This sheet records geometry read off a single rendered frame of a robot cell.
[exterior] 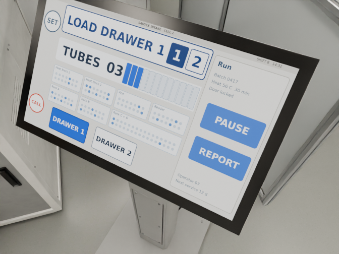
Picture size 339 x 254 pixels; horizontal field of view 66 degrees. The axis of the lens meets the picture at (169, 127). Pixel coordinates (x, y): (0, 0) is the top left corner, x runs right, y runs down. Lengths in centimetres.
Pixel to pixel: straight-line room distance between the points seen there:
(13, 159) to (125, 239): 67
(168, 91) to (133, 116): 8
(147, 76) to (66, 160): 135
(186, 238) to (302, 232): 63
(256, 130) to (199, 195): 15
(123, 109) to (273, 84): 26
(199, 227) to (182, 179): 100
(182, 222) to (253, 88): 112
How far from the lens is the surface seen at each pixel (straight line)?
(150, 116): 47
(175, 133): 46
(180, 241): 143
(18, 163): 113
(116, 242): 145
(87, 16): 54
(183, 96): 45
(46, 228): 160
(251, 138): 44
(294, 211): 169
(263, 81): 43
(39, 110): 61
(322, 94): 109
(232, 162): 45
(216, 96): 43
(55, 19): 59
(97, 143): 53
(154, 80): 46
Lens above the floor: 142
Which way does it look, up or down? 52 degrees down
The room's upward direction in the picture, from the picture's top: 3 degrees clockwise
